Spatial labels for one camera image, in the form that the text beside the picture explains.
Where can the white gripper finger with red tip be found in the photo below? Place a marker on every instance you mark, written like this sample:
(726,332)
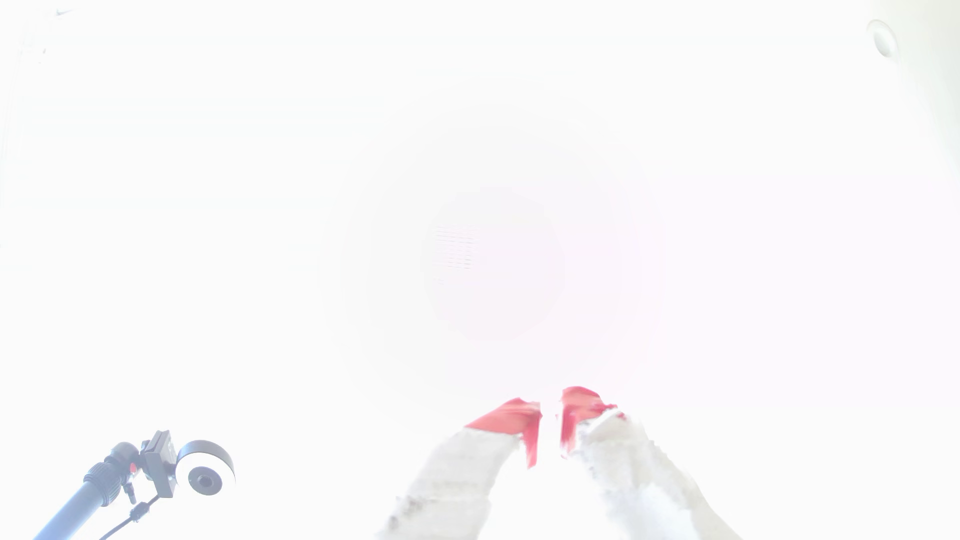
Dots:
(457,480)
(637,480)

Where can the round white ceiling fixture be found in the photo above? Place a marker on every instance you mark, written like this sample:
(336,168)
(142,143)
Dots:
(882,37)

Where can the black camera stand pole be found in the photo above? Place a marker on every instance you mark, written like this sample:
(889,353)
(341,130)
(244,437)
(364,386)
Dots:
(90,487)

